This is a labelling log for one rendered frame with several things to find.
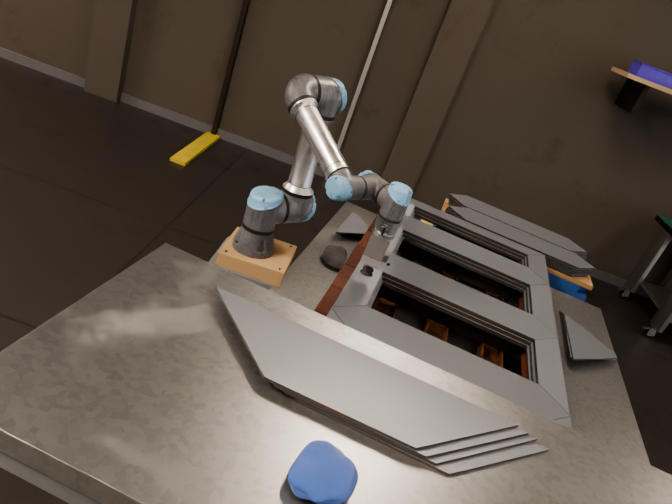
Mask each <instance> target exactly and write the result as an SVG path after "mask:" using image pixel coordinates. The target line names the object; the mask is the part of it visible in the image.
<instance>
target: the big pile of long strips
mask: <svg viewBox="0 0 672 504"><path fill-rule="evenodd" d="M449 195H450V196H449V202H448V203H449V207H448V208H446V211H445V213H448V214H450V215H452V216H455V217H457V218H459V219H462V220H464V221H466V222H469V223H471V224H473V225H476V226H478V227H480V228H483V229H485V230H487V231H490V232H492V233H494V234H497V235H499V236H501V237H504V238H506V239H508V240H511V241H513V242H515V243H518V244H520V245H522V246H525V247H527V248H529V249H532V250H534V251H536V252H539V253H541V254H543V255H545V258H546V265H547V267H549V268H551V269H553V270H556V271H558V272H560V273H563V274H565V275H567V276H570V277H587V276H589V275H590V273H591V272H592V271H594V270H595V269H596V268H595V267H593V266H592V265H591V264H589V263H588V262H586V261H585V260H586V258H587V257H586V255H587V251H585V250H584V249H582V248H581V247H580V246H578V245H577V244H575V243H574V242H573V241H571V240H570V239H568V238H566V237H564V236H562V235H559V234H557V233H555V232H552V231H550V230H547V229H545V228H543V227H540V226H538V225H536V224H533V223H531V222H529V221H526V220H524V219H522V218H519V217H517V216H514V215H512V214H510V213H507V212H505V211H503V210H500V209H498V208H496V207H493V206H491V205H488V204H486V203H484V202H481V201H479V200H477V199H474V198H472V197H470V196H467V195H459V194H451V193H449Z"/></svg>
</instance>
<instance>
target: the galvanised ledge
mask: <svg viewBox="0 0 672 504"><path fill-rule="evenodd" d="M352 212H356V214H357V215H358V216H359V217H360V218H361V219H362V220H363V221H364V222H365V223H366V224H367V225H368V226H369V227H370V225H371V224H372V222H373V221H374V219H375V218H376V216H377V214H375V213H373V212H370V211H368V210H366V209H363V208H361V207H359V206H356V205H354V204H352V203H349V202H346V203H345V204H344V205H343V206H342V207H341V208H340V210H339V211H338V212H337V213H336V214H335V215H334V216H333V218H332V219H331V220H330V221H329V222H328V223H327V224H326V226H325V227H324V228H323V229H322V230H321V231H320V232H319V234H318V235H317V236H316V237H315V238H314V239H313V240H312V241H311V243H310V244H309V245H308V246H307V247H306V248H305V249H304V251H303V252H302V253H301V254H300V255H299V256H298V257H297V259H296V260H295V261H294V262H293V263H292V264H291V265H290V267H289V268H288V270H287V273H286V275H285V277H284V279H283V281H282V284H281V286H280V287H277V286H274V285H273V286H272V287H271V288H270V289H269V290H270V291H272V292H274V293H276V294H279V295H281V296H283V297H285V298H287V299H289V300H292V301H294V302H296V303H298V304H300V305H303V306H305V307H307V308H309V309H311V310H313V311H314V310H315V308H316V307H317V305H318V304H319V302H320V301H321V299H322V298H323V296H324V295H325V293H326V292H327V290H328V289H329V287H330V286H331V284H332V283H333V281H334V280H335V278H336V277H337V275H338V274H339V272H340V271H341V269H342V268H341V269H339V270H338V269H334V268H332V267H331V266H329V265H327V264H326V262H325V261H324V260H323V257H322V253H323V251H324V249H325V247H326V246H328V245H332V246H343V247H344V248H345V249H346V251H347V259H346V261H347V260H348V258H349V257H350V255H351V254H352V252H353V251H354V249H355V248H356V246H357V245H358V243H359V242H360V240H361V239H362V237H363V236H364V235H354V234H337V233H335V232H336V231H337V230H338V228H339V227H340V226H341V225H342V224H343V222H344V221H345V220H346V219H347V218H348V217H349V215H350V214H351V213H352Z"/></svg>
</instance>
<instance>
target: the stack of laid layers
mask: <svg viewBox="0 0 672 504"><path fill-rule="evenodd" d="M414 216H416V217H418V218H420V219H423V220H425V221H427V222H430V223H432V224H434V225H436V226H439V227H441V228H443V229H446V230H448V231H450V232H453V233H455V234H457V235H460V236H462V237H464V238H467V239H469V240H471V241H474V242H476V243H478V244H481V245H483V246H485V247H488V248H490V249H492V250H494V251H497V252H499V253H501V254H504V255H506V256H508V257H511V258H513V259H515V260H518V261H520V262H521V264H522V265H524V266H526V267H529V266H528V255H527V254H525V253H523V252H520V251H518V250H516V249H513V248H511V247H509V246H506V245H504V244H502V243H499V242H497V241H495V240H492V239H490V238H488V237H485V236H483V235H481V234H478V233H476V232H474V231H471V230H469V229H467V228H464V227H462V226H460V225H457V224H455V223H453V222H450V221H448V220H446V219H443V218H441V217H439V216H436V215H434V214H432V213H429V212H427V211H425V210H422V209H420V208H418V207H415V208H414V210H413V212H412V214H411V216H410V217H414ZM402 241H405V242H407V243H409V244H412V245H414V246H416V247H418V248H421V249H423V250H425V251H428V252H430V253H432V254H434V255H437V256H439V257H441V258H444V259H446V260H448V261H451V262H453V263H455V264H457V265H460V266H462V267H464V268H467V269H469V270H471V271H473V272H476V273H478V274H480V275H483V276H485V277H487V278H489V279H492V280H494V281H496V282H499V283H501V284H503V285H505V286H508V287H510V288H512V289H515V290H517V291H519V292H521V293H522V296H523V311H525V312H528V313H530V314H532V302H531V290H530V285H529V284H527V283H525V282H522V281H520V280H518V279H515V278H513V277H511V276H508V275H506V274H504V273H502V272H499V271H497V270H495V269H492V268H490V267H488V266H485V265H483V264H481V263H479V262H476V261H474V260H472V259H469V258H467V257H465V256H462V255H460V254H458V253H456V252H453V251H451V250H449V249H446V248H444V247H442V246H439V245H437V244H435V243H433V242H430V241H428V240H426V239H423V238H421V237H419V236H416V235H414V234H412V233H410V232H407V231H405V230H403V232H402V234H401V236H400V238H399V240H398V242H397V244H396V247H395V249H394V251H393V253H394V254H396V253H397V251H398V249H399V247H400V245H401V243H402ZM381 285H384V286H386V287H388V288H390V289H393V290H395V291H397V292H399V293H401V294H404V295H406V296H408V297H410V298H413V299H415V300H417V301H419V302H422V303H424V304H426V305H428V306H431V307H433V308H435V309H437V310H439V311H442V312H444V313H446V314H448V315H451V316H453V317H455V318H457V319H460V320H462V321H464V322H466V323H468V324H471V325H473V326H475V327H477V328H480V329H482V330H484V331H486V332H489V333H491V334H493V335H495V336H497V337H500V338H502V339H504V340H506V341H509V342H511V343H513V344H515V345H518V346H520V347H522V348H524V349H525V353H526V372H527V379H529V380H531V381H533V382H535V383H538V375H537V362H536V350H535V339H532V338H530V337H528V336H526V335H523V334H521V333H519V332H517V331H514V330H512V329H510V328H508V327H505V326H503V325H501V324H499V323H496V322H494V321H492V320H490V319H487V318H485V317H483V316H481V315H478V314H476V313H474V312H472V311H469V310H467V309H465V308H463V307H460V306H458V305H456V304H454V303H451V302H449V301H447V300H445V299H442V298H440V297H438V296H436V295H433V294H431V293H429V292H427V291H425V290H422V289H420V288H418V287H416V286H413V285H411V284H409V283H407V282H404V281H402V280H400V279H398V278H395V277H393V276H391V275H389V274H386V273H384V272H383V273H382V275H381V277H380V279H379V281H378V283H377V285H376V287H375V289H374V291H373V293H372V296H371V298H370V300H369V302H368V304H367V306H368V307H370V308H371V306H372V304H373V302H374V300H375V298H376V296H377V294H378V291H379V289H380V287H381ZM532 315H533V314H532Z"/></svg>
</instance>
